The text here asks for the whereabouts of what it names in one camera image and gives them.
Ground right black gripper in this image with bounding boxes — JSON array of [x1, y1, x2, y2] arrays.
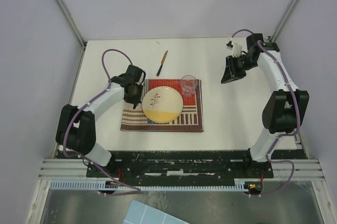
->
[[220, 54, 258, 83]]

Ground cream yellow ceramic plate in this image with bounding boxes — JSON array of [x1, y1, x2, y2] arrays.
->
[[142, 86, 183, 123]]

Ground patchwork patterned placemat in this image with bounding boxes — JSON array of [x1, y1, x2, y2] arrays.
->
[[121, 79, 204, 133]]

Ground clear drinking glass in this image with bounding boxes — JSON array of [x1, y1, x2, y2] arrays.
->
[[180, 75, 197, 97]]

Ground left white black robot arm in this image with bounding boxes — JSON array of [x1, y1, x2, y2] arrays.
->
[[55, 65, 146, 177]]

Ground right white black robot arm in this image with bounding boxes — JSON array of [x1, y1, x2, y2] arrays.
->
[[221, 32, 310, 177]]

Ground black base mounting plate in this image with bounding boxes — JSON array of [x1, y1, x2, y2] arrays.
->
[[86, 150, 274, 187]]

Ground blue tiled board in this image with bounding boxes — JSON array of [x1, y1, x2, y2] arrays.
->
[[123, 199, 187, 224]]

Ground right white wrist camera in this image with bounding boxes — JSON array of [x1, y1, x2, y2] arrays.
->
[[226, 37, 242, 58]]

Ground light blue cable duct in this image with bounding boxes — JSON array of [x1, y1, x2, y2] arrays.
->
[[49, 180, 251, 191]]

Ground aluminium front frame rail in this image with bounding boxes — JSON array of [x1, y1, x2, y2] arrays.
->
[[38, 159, 325, 181]]

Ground right aluminium frame post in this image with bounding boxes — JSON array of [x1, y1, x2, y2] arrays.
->
[[269, 0, 301, 42]]

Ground aluminium frame post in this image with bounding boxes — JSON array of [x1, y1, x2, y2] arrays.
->
[[269, 0, 301, 42], [54, 0, 86, 47]]

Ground left aluminium frame post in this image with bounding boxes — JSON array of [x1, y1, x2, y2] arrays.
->
[[54, 0, 86, 47]]

